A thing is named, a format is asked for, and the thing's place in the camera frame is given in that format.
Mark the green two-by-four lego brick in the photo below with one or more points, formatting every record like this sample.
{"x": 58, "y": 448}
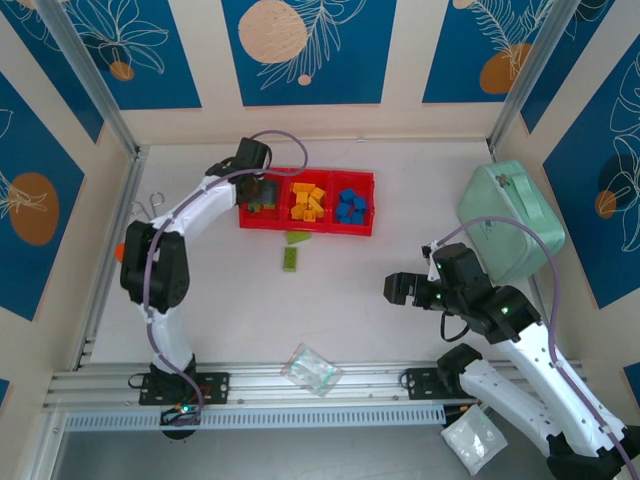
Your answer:
{"x": 290, "y": 259}
{"x": 255, "y": 207}

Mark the yellow curved lego brick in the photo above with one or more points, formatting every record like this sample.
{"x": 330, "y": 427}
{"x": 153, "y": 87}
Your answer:
{"x": 303, "y": 187}

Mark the green curved lego brick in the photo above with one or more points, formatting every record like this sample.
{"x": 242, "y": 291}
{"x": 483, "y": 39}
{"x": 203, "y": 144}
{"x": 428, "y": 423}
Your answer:
{"x": 298, "y": 239}

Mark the blue lego brick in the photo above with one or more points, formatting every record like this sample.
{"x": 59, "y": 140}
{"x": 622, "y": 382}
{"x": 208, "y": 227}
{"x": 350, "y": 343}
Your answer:
{"x": 348, "y": 195}
{"x": 360, "y": 203}
{"x": 344, "y": 208}
{"x": 357, "y": 217}
{"x": 342, "y": 219}

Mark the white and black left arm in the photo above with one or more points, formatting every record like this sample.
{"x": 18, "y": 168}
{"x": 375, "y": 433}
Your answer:
{"x": 210, "y": 202}

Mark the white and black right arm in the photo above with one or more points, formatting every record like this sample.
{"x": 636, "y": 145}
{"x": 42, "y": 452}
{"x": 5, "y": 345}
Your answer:
{"x": 540, "y": 365}

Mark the mint green zip case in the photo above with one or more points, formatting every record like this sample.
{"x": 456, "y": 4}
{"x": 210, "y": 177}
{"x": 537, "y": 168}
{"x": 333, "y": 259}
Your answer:
{"x": 510, "y": 220}

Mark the metal tongs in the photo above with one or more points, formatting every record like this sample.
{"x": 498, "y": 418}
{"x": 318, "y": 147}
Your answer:
{"x": 156, "y": 197}

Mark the clear zip bag green contents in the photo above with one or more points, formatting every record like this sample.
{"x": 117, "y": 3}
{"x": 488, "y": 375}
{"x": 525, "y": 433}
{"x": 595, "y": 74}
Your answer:
{"x": 311, "y": 370}

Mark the orange-capped small bottle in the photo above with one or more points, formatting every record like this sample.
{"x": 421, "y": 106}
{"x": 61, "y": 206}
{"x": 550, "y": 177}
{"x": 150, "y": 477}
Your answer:
{"x": 119, "y": 251}

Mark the white plastic bag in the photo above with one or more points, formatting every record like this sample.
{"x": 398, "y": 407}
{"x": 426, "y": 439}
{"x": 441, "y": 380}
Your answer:
{"x": 470, "y": 440}

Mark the small circuit board green LED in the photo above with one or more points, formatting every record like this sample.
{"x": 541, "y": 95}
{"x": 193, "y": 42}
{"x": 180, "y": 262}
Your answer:
{"x": 182, "y": 414}

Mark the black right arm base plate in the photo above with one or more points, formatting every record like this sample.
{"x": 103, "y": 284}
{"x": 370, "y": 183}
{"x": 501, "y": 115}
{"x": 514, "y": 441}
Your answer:
{"x": 420, "y": 384}

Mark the aluminium front rail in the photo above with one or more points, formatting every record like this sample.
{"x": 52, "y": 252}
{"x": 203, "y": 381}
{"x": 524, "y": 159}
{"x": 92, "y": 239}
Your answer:
{"x": 310, "y": 390}

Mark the aluminium side rail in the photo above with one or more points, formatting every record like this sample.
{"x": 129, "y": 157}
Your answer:
{"x": 107, "y": 300}

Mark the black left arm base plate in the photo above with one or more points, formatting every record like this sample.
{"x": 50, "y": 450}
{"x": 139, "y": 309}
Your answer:
{"x": 215, "y": 387}

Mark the aluminium frame post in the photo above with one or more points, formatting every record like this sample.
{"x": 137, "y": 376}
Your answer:
{"x": 540, "y": 70}
{"x": 85, "y": 70}

